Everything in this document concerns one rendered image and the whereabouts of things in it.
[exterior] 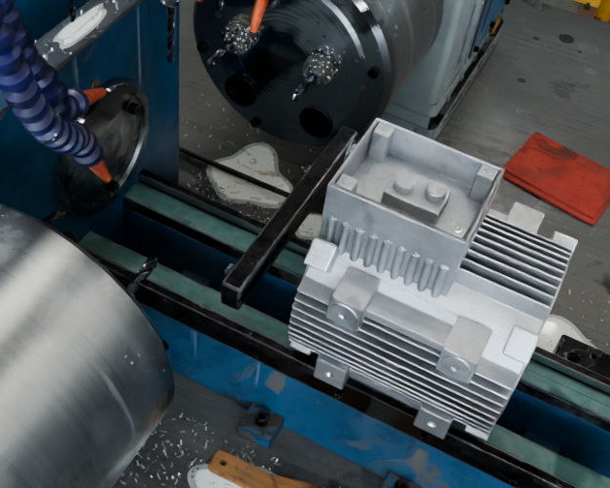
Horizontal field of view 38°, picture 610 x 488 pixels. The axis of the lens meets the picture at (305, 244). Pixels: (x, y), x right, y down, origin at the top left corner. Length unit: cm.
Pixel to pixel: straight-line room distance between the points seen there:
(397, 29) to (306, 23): 10
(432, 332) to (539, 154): 64
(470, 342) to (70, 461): 32
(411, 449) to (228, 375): 21
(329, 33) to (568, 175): 50
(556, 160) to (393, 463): 59
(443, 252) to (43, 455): 33
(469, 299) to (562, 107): 75
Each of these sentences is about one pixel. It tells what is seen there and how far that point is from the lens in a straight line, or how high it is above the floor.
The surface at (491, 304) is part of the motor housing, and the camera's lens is 73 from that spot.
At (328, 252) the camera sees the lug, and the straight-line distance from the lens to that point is 73.
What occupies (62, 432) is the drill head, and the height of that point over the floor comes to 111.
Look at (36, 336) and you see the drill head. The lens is 60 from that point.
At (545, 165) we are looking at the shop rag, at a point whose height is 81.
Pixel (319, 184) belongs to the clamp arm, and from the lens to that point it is 87.
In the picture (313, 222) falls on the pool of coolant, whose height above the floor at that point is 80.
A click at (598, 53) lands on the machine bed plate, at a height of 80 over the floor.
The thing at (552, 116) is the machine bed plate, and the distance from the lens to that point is 142.
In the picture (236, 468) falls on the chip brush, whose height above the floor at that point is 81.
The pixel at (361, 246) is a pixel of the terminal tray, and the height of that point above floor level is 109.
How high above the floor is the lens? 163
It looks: 48 degrees down
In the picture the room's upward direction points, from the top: 9 degrees clockwise
